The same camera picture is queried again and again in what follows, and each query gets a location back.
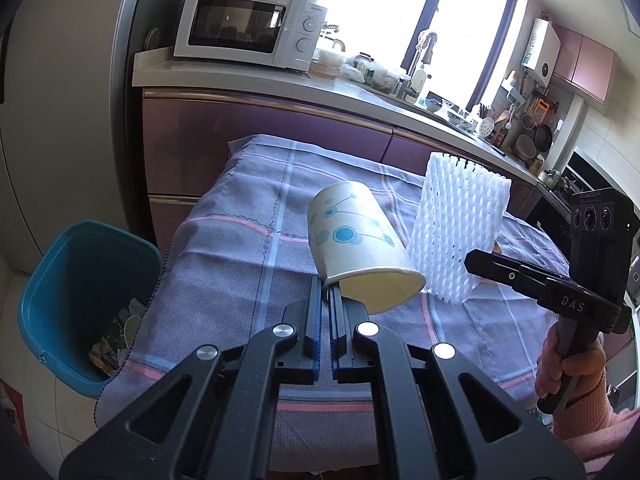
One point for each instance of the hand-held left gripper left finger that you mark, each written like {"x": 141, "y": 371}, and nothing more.
{"x": 315, "y": 320}

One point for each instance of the pink wall cabinet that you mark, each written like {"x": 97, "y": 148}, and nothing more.
{"x": 590, "y": 62}

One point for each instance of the white water heater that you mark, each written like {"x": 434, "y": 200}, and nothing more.
{"x": 542, "y": 50}

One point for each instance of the white microwave oven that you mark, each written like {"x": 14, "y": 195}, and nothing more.
{"x": 230, "y": 22}

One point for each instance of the blue plastic trash bin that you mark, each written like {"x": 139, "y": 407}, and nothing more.
{"x": 75, "y": 270}

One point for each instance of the white foam fruit net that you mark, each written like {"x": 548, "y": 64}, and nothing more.
{"x": 450, "y": 220}

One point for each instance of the kitchen window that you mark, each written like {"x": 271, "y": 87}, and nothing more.
{"x": 390, "y": 10}

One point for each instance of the black frying pan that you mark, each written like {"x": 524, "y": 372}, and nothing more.
{"x": 543, "y": 137}

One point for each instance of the glass kettle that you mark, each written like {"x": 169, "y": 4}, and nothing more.
{"x": 327, "y": 57}

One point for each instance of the silver refrigerator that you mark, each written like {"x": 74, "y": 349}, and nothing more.
{"x": 65, "y": 110}

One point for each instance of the glass jar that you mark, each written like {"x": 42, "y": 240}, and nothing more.
{"x": 362, "y": 66}

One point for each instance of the person's right hand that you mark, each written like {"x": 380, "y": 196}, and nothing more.
{"x": 582, "y": 370}

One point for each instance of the white slotted spoon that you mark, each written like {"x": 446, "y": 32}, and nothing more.
{"x": 485, "y": 126}

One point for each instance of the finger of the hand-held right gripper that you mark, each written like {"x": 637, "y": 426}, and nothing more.
{"x": 510, "y": 272}

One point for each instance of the person's pink sleeved right forearm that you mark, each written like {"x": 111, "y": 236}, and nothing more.
{"x": 590, "y": 427}

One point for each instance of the white soap bottle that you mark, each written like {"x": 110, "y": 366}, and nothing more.
{"x": 419, "y": 82}

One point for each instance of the plaid purple tablecloth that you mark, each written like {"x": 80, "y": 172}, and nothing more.
{"x": 225, "y": 285}

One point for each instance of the clear bag of food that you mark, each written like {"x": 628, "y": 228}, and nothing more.
{"x": 385, "y": 80}

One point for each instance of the metal kitchen faucet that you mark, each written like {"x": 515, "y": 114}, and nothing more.
{"x": 417, "y": 55}

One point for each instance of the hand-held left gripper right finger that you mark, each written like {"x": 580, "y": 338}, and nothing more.
{"x": 336, "y": 340}

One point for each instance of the purple kitchen cabinet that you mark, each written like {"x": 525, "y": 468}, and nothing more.
{"x": 250, "y": 130}

